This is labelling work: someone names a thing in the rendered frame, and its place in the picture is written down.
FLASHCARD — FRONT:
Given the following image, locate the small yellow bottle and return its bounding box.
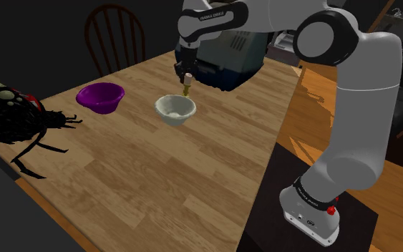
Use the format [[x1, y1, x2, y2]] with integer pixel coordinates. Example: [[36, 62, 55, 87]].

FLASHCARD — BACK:
[[182, 72, 193, 97]]

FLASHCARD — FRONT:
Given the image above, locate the dark blue box appliance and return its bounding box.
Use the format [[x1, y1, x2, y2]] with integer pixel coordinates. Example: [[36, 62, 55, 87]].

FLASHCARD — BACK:
[[174, 29, 271, 92]]

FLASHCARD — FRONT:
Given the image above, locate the white bowl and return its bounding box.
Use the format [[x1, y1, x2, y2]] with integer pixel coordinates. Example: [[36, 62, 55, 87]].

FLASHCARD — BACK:
[[153, 94, 198, 127]]

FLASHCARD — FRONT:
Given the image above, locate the dark wooden chair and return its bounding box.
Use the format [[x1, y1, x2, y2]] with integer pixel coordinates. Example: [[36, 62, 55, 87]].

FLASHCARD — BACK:
[[83, 3, 147, 78]]

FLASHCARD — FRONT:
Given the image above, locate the purple bowl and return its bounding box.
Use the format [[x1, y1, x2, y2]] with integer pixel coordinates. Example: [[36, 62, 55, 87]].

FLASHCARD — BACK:
[[75, 82, 126, 115]]

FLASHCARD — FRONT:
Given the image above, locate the wooden table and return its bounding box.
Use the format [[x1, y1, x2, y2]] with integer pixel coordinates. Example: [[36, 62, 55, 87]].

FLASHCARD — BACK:
[[0, 49, 304, 252]]

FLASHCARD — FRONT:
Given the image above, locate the dark robot stand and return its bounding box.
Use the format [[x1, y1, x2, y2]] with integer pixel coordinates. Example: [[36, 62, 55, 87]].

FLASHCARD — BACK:
[[236, 141, 379, 252]]

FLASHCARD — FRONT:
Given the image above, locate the black spider toy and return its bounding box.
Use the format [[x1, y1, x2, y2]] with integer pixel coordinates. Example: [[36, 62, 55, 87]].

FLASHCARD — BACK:
[[0, 82, 84, 180]]

